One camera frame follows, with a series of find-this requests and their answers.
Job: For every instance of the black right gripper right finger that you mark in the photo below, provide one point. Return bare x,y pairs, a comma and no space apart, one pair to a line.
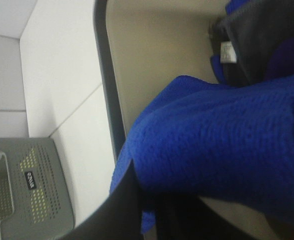
254,42

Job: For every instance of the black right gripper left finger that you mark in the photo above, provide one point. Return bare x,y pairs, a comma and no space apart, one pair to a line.
126,215

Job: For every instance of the blue towel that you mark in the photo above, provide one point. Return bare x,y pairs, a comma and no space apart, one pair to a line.
228,143

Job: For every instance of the beige plastic basket grey rim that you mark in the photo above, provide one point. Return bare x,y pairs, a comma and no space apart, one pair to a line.
142,46

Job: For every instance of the grey perforated plastic basket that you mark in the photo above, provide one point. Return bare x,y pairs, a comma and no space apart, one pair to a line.
34,198

